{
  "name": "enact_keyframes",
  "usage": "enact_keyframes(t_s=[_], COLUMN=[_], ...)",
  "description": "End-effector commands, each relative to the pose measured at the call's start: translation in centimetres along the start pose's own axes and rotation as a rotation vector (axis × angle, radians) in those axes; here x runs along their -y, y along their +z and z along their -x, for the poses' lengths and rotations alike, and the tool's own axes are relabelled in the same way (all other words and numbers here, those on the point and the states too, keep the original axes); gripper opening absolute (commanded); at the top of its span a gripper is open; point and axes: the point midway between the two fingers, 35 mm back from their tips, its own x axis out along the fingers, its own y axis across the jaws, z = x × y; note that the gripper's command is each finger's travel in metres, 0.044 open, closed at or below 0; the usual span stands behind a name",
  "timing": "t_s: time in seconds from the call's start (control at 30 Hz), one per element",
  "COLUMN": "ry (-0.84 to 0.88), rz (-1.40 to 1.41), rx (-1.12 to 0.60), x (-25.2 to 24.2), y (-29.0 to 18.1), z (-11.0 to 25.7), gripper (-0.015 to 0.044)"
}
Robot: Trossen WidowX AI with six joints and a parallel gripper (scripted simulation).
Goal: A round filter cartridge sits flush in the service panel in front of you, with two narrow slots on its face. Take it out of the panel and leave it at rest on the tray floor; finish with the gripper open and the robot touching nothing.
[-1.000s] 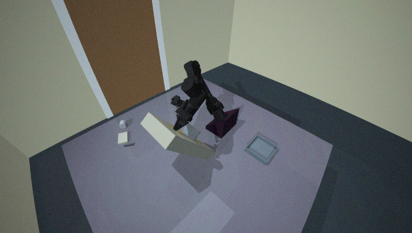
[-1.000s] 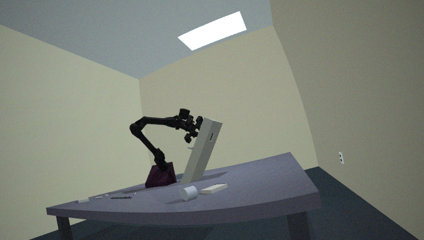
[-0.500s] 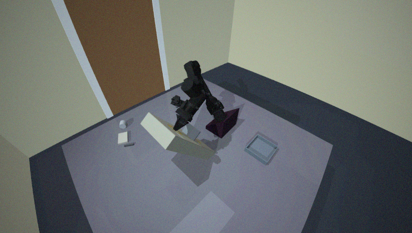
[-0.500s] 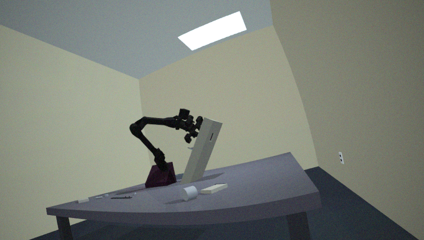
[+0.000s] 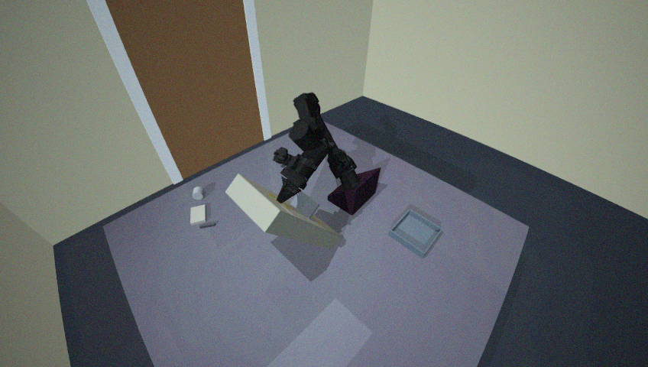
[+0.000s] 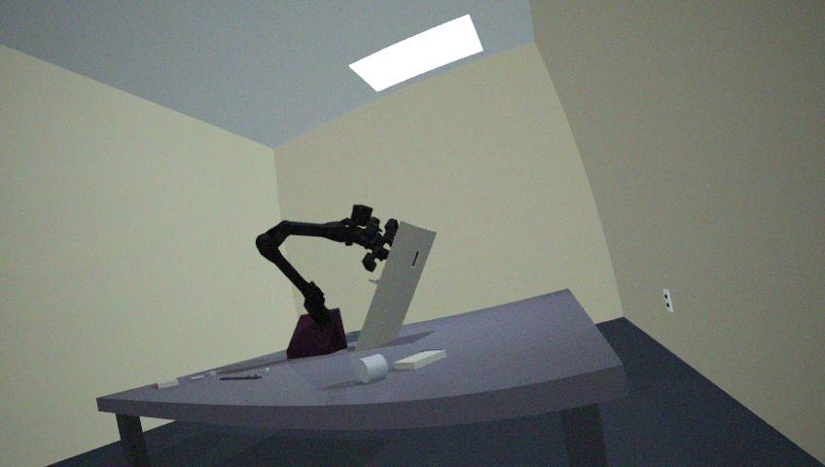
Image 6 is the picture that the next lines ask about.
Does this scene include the light grey cylinder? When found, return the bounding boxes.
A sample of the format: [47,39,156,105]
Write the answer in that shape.
[355,354,388,383]

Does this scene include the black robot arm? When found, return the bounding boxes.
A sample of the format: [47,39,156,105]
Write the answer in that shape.
[256,204,382,329]

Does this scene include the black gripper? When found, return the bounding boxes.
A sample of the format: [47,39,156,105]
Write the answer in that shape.
[358,218,399,272]

